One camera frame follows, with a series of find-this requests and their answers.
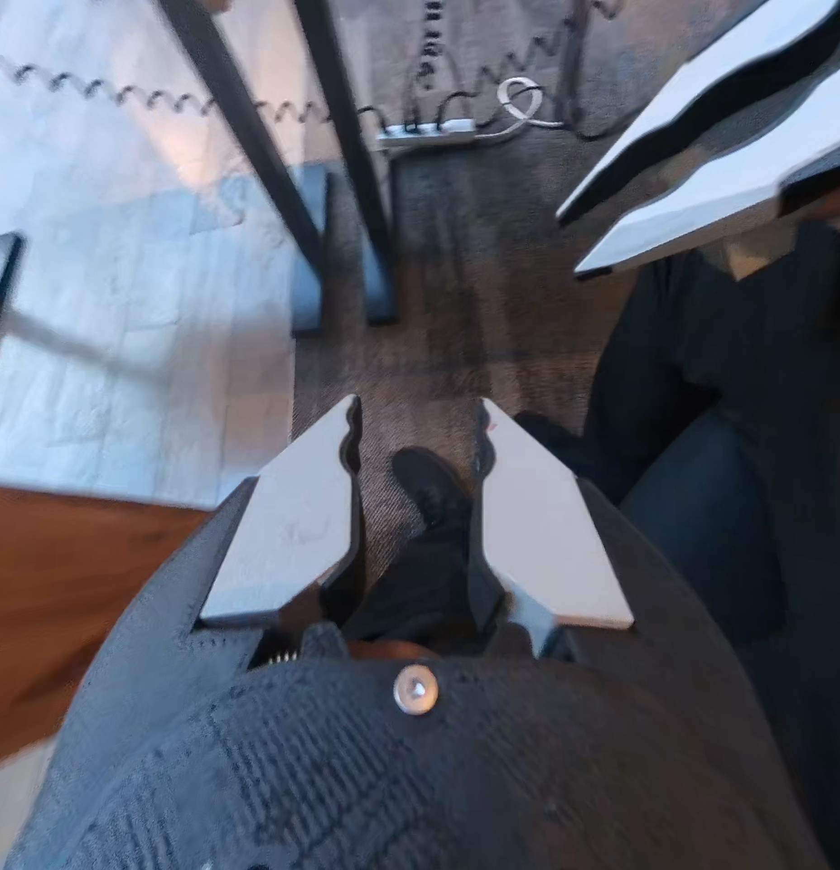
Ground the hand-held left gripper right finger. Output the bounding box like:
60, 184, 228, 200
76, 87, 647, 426
468, 397, 636, 659

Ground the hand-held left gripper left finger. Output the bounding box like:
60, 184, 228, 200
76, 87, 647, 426
200, 395, 365, 628

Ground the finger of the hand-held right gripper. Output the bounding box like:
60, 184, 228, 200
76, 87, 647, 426
556, 0, 840, 227
573, 64, 840, 281

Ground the person's black shoe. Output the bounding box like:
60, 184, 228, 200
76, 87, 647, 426
391, 446, 474, 530

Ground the white power strip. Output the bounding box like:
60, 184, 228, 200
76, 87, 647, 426
376, 117, 477, 152

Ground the black table leg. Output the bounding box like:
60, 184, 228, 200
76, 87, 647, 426
158, 0, 329, 335
294, 0, 402, 326

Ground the white cable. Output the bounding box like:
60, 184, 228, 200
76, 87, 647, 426
474, 77, 567, 145

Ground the black coiled cable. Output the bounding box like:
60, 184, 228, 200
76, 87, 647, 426
0, 53, 394, 133

